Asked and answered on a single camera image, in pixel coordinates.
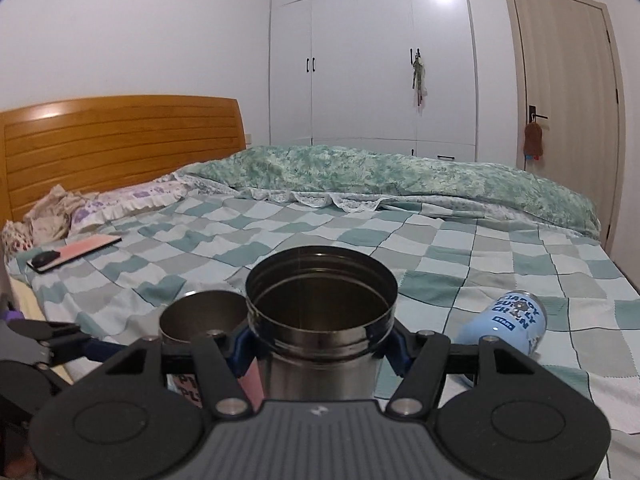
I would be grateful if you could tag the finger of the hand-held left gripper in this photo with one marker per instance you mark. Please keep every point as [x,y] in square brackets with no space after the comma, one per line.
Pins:
[102,349]

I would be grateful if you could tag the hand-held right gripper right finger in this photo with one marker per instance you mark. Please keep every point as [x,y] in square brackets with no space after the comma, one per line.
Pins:
[396,351]

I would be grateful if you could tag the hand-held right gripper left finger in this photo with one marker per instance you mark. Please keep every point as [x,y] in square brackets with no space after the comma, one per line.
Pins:
[240,349]

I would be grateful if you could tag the pink cup with steel lining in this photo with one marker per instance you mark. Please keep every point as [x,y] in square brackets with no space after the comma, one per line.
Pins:
[200,312]

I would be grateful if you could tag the large stainless steel cup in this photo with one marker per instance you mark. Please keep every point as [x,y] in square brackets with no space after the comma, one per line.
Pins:
[320,360]

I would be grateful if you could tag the light blue printed cup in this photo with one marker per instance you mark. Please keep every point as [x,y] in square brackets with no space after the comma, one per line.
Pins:
[505,320]

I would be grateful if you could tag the pink flat notebook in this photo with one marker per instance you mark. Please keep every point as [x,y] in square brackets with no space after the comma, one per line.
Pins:
[85,247]

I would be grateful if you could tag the checked teal bed sheet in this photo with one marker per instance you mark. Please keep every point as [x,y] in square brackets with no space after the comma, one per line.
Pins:
[450,260]

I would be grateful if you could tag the crumpled beige floral cloth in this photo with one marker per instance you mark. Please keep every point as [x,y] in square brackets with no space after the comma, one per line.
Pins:
[50,215]

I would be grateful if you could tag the purple floral pillow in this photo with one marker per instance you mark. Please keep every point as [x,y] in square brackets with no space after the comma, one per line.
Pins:
[125,200]

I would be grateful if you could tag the green floral duvet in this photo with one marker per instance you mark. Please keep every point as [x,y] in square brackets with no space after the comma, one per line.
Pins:
[380,172]

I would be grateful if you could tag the wooden headboard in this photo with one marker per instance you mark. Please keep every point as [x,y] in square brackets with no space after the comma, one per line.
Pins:
[100,145]

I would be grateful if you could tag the brown plush door hanger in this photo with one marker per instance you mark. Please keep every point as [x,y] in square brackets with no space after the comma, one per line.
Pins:
[533,139]

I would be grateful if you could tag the beige door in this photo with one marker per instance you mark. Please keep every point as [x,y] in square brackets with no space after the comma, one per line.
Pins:
[565,110]

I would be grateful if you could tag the white wardrobe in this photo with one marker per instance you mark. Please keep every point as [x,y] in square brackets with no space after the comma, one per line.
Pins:
[365,50]

